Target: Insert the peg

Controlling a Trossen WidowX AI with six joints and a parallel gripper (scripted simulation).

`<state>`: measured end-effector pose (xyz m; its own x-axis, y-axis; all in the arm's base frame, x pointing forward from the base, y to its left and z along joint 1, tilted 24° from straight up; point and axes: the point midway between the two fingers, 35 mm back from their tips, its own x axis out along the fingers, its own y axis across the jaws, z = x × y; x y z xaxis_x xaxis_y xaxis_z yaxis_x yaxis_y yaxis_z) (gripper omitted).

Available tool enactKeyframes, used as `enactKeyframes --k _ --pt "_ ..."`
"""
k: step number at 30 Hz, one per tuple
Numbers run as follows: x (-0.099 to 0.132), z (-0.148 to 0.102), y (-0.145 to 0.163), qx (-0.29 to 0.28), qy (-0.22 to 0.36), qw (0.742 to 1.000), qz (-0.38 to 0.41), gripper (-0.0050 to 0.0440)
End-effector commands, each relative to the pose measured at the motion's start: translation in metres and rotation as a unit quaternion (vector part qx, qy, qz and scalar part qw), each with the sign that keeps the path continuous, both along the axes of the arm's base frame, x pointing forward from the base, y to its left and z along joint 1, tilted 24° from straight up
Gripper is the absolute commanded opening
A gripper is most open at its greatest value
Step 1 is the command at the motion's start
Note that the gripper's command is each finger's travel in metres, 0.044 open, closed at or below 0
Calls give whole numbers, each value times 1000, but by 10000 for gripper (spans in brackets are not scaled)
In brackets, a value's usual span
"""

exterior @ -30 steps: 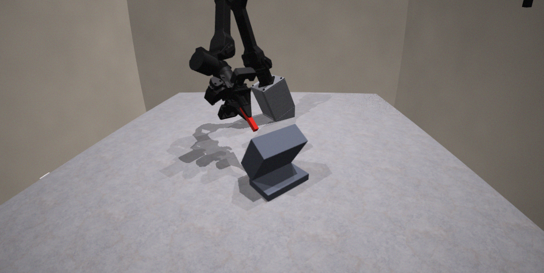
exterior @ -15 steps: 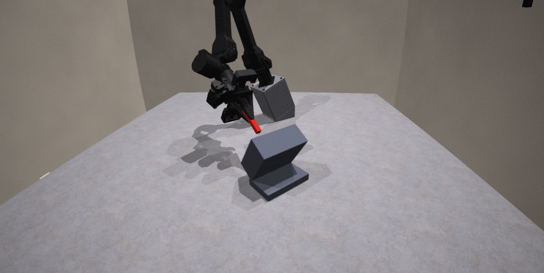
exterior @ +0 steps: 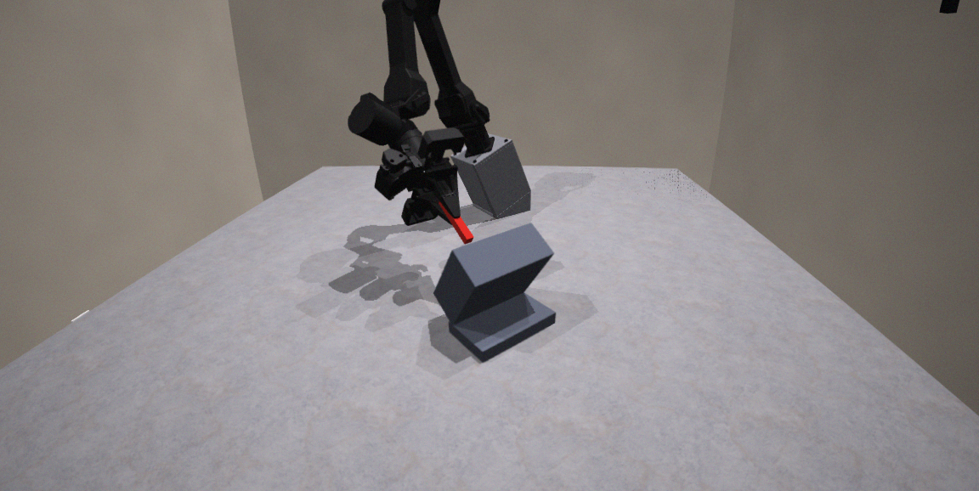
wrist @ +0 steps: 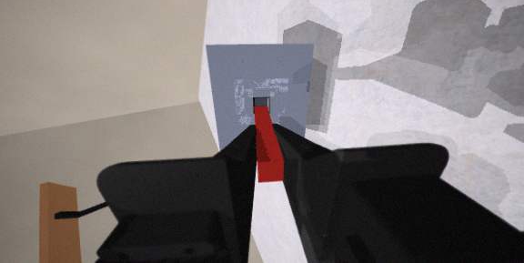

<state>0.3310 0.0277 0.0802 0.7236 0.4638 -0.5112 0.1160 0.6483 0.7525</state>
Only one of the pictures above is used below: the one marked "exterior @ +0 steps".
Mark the red rectangular block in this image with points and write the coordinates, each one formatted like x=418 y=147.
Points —
x=460 y=227

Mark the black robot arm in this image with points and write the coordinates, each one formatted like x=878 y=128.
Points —
x=379 y=121

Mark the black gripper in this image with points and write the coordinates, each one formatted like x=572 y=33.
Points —
x=440 y=179

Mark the blue-grey sloped panel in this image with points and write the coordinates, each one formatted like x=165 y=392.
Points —
x=481 y=291

